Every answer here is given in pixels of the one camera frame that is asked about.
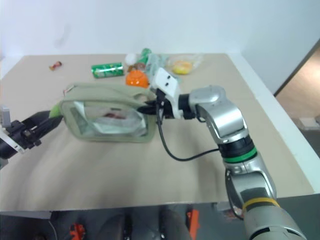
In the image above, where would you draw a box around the orange plastic toy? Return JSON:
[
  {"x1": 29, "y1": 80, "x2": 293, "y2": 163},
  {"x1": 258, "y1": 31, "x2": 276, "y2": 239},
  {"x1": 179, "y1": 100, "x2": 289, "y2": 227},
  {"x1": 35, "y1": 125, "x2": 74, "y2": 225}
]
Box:
[{"x1": 125, "y1": 70, "x2": 150, "y2": 89}]

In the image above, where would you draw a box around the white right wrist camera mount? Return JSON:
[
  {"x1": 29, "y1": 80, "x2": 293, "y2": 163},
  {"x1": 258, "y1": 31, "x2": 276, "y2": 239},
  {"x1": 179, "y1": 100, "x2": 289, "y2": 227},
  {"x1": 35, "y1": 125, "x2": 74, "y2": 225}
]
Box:
[{"x1": 149, "y1": 67, "x2": 185, "y2": 119}]

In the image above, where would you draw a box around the brown snack item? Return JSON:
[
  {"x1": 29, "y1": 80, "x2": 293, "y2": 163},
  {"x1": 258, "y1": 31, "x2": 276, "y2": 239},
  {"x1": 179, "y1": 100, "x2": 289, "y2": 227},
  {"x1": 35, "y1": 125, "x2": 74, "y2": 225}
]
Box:
[{"x1": 127, "y1": 62, "x2": 147, "y2": 73}]

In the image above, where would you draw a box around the white ball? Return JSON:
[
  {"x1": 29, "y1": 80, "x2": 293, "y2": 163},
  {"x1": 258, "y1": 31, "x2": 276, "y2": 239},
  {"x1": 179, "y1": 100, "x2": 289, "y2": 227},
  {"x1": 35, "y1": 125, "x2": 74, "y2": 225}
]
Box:
[{"x1": 124, "y1": 52, "x2": 139, "y2": 66}]

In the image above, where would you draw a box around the beige fabric pouch bag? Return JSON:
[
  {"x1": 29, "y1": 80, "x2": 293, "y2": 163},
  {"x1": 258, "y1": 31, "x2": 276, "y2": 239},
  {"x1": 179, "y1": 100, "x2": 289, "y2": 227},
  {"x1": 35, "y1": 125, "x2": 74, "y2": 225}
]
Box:
[{"x1": 60, "y1": 82, "x2": 158, "y2": 145}]

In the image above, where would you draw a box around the small red candy wrapper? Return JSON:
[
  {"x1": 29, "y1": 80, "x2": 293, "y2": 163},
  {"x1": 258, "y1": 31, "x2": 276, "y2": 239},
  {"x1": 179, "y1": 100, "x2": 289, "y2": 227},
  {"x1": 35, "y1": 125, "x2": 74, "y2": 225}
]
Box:
[{"x1": 49, "y1": 60, "x2": 64, "y2": 71}]

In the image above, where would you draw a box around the green plastic bottle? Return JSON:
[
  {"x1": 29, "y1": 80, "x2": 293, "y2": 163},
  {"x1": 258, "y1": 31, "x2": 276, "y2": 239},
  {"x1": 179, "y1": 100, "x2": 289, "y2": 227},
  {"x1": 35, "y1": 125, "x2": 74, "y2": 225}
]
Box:
[{"x1": 136, "y1": 47, "x2": 153, "y2": 64}]

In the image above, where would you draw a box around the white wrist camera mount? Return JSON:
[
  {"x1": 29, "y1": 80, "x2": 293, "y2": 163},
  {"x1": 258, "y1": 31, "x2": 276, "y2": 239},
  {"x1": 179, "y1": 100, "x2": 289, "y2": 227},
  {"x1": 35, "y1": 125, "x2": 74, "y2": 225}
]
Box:
[
  {"x1": 0, "y1": 105, "x2": 26, "y2": 155},
  {"x1": 149, "y1": 67, "x2": 185, "y2": 119}
]

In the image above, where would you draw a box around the crumpled clear plastic bag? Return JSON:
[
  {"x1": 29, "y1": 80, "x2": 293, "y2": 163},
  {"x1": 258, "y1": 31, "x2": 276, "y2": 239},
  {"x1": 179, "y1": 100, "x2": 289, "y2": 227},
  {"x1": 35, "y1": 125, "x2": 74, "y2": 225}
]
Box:
[{"x1": 146, "y1": 53, "x2": 183, "y2": 85}]

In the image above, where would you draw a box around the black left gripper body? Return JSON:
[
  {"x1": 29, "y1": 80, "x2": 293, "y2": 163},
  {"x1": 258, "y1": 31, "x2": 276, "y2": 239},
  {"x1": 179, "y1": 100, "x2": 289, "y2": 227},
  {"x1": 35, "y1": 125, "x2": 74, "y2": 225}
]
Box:
[{"x1": 6, "y1": 119, "x2": 43, "y2": 151}]

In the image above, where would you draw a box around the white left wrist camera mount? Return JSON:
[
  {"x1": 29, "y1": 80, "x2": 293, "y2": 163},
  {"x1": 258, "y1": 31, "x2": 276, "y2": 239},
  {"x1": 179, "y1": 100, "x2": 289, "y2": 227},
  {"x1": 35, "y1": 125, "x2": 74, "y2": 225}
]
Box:
[{"x1": 0, "y1": 105, "x2": 26, "y2": 155}]

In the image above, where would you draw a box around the clear bag with yellow fruit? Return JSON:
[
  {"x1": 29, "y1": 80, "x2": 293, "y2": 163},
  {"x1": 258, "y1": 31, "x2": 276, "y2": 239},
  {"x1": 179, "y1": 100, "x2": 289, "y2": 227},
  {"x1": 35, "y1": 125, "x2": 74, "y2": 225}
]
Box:
[{"x1": 165, "y1": 53, "x2": 205, "y2": 76}]

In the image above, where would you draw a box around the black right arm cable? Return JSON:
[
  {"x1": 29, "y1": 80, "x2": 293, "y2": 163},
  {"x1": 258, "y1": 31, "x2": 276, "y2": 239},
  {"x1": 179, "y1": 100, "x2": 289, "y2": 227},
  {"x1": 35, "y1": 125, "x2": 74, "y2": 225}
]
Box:
[{"x1": 155, "y1": 99, "x2": 221, "y2": 162}]

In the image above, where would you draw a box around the green drink can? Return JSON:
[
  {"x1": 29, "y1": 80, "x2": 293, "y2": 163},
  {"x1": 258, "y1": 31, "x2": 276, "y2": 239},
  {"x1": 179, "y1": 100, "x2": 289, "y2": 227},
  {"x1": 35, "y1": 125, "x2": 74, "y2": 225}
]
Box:
[{"x1": 90, "y1": 62, "x2": 125, "y2": 79}]

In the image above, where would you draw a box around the orange black tool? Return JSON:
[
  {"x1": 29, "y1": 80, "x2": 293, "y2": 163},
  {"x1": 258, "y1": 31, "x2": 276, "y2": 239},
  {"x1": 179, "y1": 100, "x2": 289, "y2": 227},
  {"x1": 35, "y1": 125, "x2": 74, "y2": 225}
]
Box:
[
  {"x1": 185, "y1": 209, "x2": 201, "y2": 234},
  {"x1": 69, "y1": 221, "x2": 86, "y2": 240}
]

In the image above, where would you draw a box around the green plush keychain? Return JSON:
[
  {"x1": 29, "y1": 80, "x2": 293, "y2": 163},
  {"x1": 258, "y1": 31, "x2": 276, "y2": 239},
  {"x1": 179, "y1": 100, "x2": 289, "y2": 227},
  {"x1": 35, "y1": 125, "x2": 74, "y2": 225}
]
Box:
[{"x1": 48, "y1": 104, "x2": 63, "y2": 119}]

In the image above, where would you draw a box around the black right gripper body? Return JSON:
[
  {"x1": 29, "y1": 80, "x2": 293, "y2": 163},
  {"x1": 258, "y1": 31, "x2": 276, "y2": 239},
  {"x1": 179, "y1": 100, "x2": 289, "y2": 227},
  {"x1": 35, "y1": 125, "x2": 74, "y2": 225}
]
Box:
[{"x1": 154, "y1": 88, "x2": 176, "y2": 119}]

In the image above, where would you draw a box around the red item inside pouch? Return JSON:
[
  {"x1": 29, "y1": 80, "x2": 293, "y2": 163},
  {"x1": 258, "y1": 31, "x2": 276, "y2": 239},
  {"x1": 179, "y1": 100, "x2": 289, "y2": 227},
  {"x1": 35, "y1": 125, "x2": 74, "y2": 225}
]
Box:
[{"x1": 103, "y1": 112, "x2": 126, "y2": 120}]

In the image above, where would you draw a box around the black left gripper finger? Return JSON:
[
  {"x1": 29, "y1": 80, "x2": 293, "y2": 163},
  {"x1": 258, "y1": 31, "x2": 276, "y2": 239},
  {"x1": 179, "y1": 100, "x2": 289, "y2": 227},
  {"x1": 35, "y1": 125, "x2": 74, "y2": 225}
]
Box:
[
  {"x1": 31, "y1": 115, "x2": 64, "y2": 138},
  {"x1": 21, "y1": 110, "x2": 54, "y2": 128}
]

